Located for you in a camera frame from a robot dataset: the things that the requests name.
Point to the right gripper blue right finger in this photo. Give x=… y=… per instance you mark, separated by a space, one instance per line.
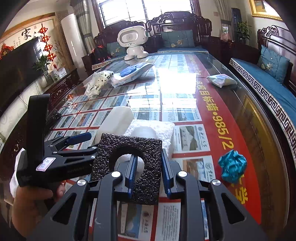
x=167 y=175

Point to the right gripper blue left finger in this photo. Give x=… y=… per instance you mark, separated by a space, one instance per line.
x=130 y=175

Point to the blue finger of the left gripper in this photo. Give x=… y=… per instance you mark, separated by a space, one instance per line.
x=77 y=139

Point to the black foam square with hole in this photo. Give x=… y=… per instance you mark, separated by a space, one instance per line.
x=111 y=147

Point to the white foam square with hole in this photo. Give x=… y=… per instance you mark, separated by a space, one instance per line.
x=162 y=130

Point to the teal paper ball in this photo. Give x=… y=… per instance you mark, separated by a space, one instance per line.
x=233 y=166

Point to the person's left hand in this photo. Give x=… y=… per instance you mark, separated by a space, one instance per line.
x=26 y=214

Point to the white foam block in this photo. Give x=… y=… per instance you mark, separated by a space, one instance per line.
x=117 y=122

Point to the white spotted plastic bag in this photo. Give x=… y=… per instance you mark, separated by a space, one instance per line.
x=99 y=79

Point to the dark carved wooden coffee table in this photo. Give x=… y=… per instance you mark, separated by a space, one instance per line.
x=209 y=122

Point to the blue white wet wipes pack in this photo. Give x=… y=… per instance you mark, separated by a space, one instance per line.
x=130 y=74

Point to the green plant in glass vase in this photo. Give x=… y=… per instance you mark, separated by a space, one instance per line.
x=41 y=66

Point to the red chinese knot decoration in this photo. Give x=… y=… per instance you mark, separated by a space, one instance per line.
x=48 y=47

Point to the black flat screen television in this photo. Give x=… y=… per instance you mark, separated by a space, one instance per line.
x=18 y=72

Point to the small white tissue pack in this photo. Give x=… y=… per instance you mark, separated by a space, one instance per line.
x=221 y=80

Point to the white standing air conditioner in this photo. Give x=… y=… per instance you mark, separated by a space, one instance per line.
x=75 y=43

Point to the white toy robot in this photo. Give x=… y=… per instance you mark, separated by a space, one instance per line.
x=132 y=38

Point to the teal pillow on far sofa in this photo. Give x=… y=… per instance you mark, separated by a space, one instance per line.
x=178 y=39

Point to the long wooden sofa blue cushion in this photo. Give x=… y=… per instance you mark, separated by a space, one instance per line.
x=278 y=97

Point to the far wooden sofa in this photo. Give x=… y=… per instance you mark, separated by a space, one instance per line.
x=171 y=31

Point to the teal embroidered pillow far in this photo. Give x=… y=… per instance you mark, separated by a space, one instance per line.
x=274 y=64

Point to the potted plant in corner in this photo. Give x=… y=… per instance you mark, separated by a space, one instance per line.
x=242 y=32

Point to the gold framed landscape painting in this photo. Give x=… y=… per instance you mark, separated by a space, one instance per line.
x=261 y=9

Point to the calligraphy wall scroll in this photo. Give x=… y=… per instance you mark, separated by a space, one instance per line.
x=29 y=29

